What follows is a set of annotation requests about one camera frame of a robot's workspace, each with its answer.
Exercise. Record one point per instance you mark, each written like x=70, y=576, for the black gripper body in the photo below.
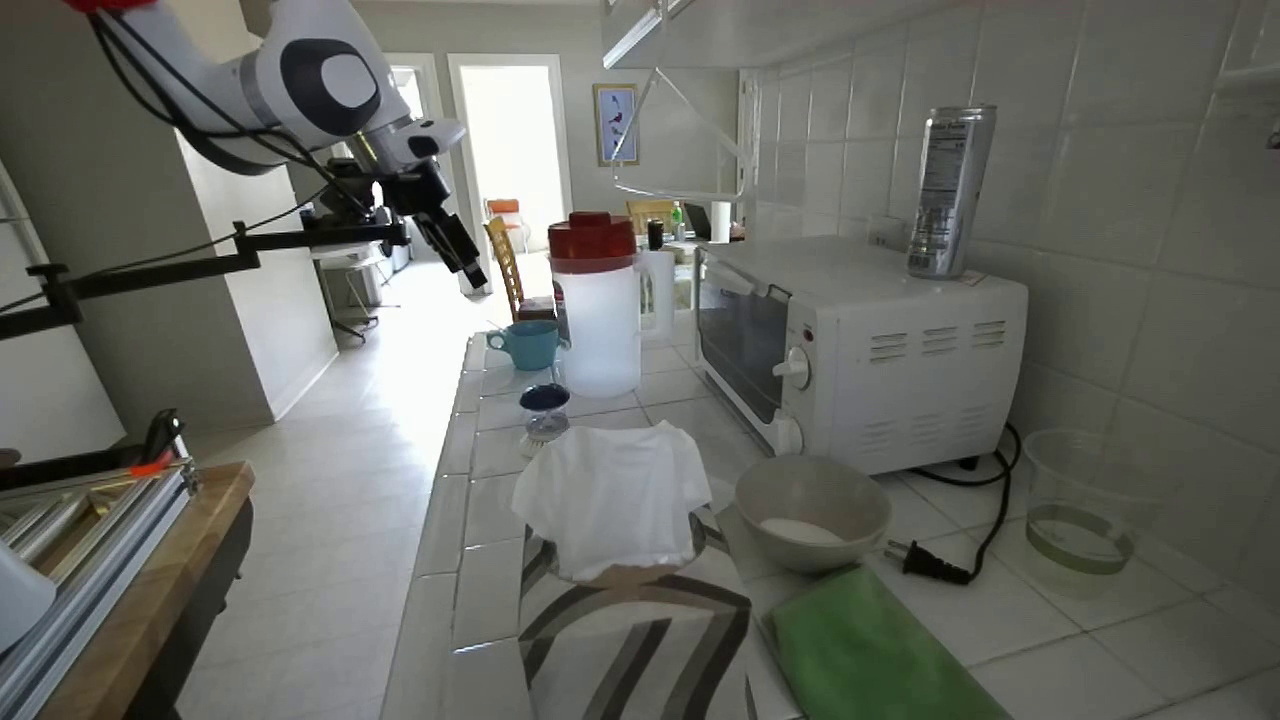
x=429, y=204

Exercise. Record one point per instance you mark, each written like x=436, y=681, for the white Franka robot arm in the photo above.
x=306, y=82

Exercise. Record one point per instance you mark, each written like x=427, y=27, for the wooden chair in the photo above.
x=507, y=267

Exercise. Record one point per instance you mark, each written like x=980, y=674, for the bright glass door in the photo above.
x=513, y=132

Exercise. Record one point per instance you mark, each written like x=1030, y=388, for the clear pitcher red lid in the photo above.
x=600, y=332

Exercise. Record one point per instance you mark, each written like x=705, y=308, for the small jar blue lid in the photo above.
x=545, y=403

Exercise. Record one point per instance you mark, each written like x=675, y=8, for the white paper roll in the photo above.
x=721, y=220

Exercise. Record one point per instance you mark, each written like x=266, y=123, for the black table clamp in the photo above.
x=155, y=438

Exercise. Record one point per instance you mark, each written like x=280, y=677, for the grey white striped cloth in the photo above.
x=624, y=655

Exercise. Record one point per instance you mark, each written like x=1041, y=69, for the grey bowl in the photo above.
x=812, y=504

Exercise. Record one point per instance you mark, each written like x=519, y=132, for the white toaster oven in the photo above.
x=905, y=361

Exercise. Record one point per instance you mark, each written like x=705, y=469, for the wooden table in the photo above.
x=147, y=613

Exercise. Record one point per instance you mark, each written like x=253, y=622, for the silver metal tumbler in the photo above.
x=950, y=193

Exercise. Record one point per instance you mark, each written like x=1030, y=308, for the metal mounting rails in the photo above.
x=80, y=573

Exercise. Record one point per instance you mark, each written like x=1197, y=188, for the green cloth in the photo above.
x=866, y=662

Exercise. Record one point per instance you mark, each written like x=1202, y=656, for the clear container green rim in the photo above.
x=1081, y=542

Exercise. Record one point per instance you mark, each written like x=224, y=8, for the framed wall picture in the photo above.
x=616, y=124

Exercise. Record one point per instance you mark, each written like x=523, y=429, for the black camera boom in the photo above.
x=161, y=267

